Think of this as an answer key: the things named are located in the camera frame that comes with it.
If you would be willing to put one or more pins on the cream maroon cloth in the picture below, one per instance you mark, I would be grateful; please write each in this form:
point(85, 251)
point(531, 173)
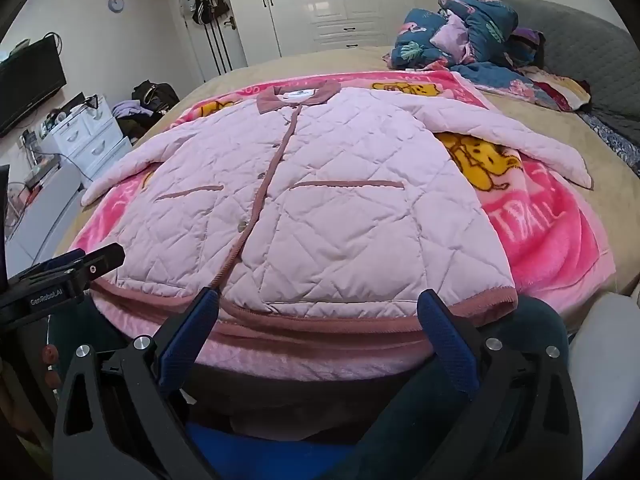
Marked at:
point(560, 87)

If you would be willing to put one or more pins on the grey padded headboard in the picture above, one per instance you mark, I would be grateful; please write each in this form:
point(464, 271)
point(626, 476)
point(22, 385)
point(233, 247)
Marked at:
point(590, 50)

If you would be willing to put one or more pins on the blue patterned sheet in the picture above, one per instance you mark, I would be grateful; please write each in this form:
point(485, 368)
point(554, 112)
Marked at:
point(612, 142)

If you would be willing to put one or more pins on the black television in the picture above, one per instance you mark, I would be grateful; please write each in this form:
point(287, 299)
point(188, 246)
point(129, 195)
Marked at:
point(27, 85)

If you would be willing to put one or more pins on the dark brown bag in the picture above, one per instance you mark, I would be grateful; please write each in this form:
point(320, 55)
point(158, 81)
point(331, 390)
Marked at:
point(155, 94)

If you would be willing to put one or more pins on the bed with tan cover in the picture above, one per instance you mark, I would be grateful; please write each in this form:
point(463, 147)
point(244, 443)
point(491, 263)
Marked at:
point(320, 62)

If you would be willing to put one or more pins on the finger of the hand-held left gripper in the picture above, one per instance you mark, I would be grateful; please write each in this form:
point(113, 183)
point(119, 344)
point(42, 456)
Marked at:
point(50, 264)
point(102, 260)

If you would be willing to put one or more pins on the pile of purple clothes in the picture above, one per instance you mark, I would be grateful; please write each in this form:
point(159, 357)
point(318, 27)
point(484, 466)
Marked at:
point(131, 112)

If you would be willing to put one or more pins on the pink printed blanket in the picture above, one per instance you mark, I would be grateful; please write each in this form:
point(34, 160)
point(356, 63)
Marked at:
point(540, 240)

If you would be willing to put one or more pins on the hanging bags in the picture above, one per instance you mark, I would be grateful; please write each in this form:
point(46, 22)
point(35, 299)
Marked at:
point(205, 2)

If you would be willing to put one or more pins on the white door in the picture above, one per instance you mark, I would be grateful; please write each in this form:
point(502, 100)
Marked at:
point(235, 45)

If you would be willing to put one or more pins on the white bed footboard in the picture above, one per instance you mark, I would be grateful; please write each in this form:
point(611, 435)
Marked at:
point(605, 360)

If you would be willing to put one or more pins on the white wardrobe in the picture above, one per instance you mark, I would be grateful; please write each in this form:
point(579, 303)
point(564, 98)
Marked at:
point(310, 5)

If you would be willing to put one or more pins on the blue cloth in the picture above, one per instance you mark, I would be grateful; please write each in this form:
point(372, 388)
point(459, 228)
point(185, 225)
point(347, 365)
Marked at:
point(260, 452)

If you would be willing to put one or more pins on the round wall clock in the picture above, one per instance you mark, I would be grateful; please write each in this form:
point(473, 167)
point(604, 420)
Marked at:
point(116, 3)

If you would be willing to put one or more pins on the person's dark teal trousers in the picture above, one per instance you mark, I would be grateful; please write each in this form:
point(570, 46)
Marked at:
point(530, 320)

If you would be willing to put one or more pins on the white drawer cabinet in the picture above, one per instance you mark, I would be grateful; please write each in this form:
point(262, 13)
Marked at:
point(85, 132)

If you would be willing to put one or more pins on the pink quilted jacket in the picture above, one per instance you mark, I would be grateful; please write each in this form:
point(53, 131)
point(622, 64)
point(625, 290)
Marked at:
point(325, 200)

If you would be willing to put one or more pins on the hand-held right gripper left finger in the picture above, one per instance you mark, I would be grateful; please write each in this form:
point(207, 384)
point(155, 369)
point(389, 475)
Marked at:
point(187, 342)

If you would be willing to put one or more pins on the blue floral quilt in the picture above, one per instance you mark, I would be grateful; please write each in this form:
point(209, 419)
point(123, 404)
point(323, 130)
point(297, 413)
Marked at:
point(425, 35)

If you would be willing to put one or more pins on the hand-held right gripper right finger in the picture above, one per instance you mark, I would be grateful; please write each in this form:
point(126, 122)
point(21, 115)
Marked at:
point(450, 342)

